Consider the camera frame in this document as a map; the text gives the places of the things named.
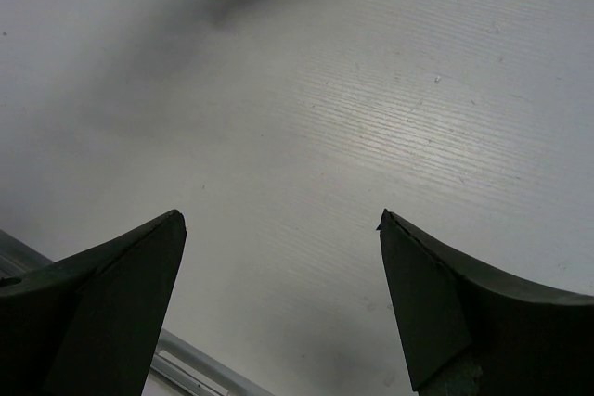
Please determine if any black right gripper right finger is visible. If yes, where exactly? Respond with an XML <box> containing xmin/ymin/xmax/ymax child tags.
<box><xmin>378</xmin><ymin>211</ymin><xmax>593</xmax><ymax>395</ymax></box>

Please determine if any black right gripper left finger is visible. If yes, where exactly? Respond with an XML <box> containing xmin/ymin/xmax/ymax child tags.
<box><xmin>1</xmin><ymin>210</ymin><xmax>187</xmax><ymax>395</ymax></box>

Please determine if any aluminium table edge rail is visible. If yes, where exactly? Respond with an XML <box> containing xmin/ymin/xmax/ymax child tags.
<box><xmin>1</xmin><ymin>231</ymin><xmax>272</xmax><ymax>396</ymax></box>

